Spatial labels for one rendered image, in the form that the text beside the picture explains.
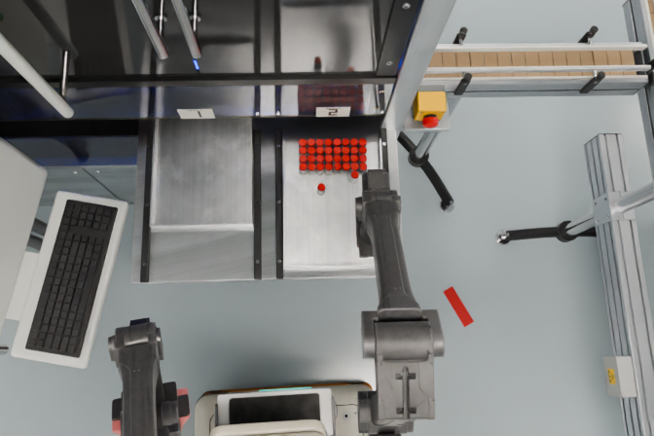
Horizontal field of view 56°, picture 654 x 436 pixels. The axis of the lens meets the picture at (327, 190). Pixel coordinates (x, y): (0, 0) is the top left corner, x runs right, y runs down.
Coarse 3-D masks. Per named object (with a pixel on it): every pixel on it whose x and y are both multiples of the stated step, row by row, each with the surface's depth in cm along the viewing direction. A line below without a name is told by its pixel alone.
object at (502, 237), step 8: (560, 224) 242; (504, 232) 252; (512, 232) 246; (520, 232) 244; (528, 232) 243; (536, 232) 242; (544, 232) 242; (552, 232) 241; (560, 232) 241; (584, 232) 241; (592, 232) 242; (496, 240) 252; (504, 240) 251; (560, 240) 244; (568, 240) 240
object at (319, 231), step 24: (288, 144) 167; (288, 168) 165; (288, 192) 164; (312, 192) 164; (336, 192) 164; (360, 192) 164; (288, 216) 162; (312, 216) 162; (336, 216) 162; (288, 240) 160; (312, 240) 160; (336, 240) 161; (288, 264) 159; (312, 264) 159; (336, 264) 159; (360, 264) 156
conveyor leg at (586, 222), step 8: (648, 184) 182; (632, 192) 191; (640, 192) 185; (648, 192) 181; (616, 200) 200; (624, 200) 194; (632, 200) 190; (640, 200) 186; (648, 200) 184; (616, 208) 200; (624, 208) 196; (632, 208) 194; (584, 216) 223; (592, 216) 216; (568, 224) 236; (576, 224) 228; (584, 224) 223; (592, 224) 219; (568, 232) 236; (576, 232) 232
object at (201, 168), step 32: (160, 128) 167; (192, 128) 167; (224, 128) 168; (160, 160) 165; (192, 160) 165; (224, 160) 165; (160, 192) 162; (192, 192) 163; (224, 192) 163; (160, 224) 157; (192, 224) 157; (224, 224) 157
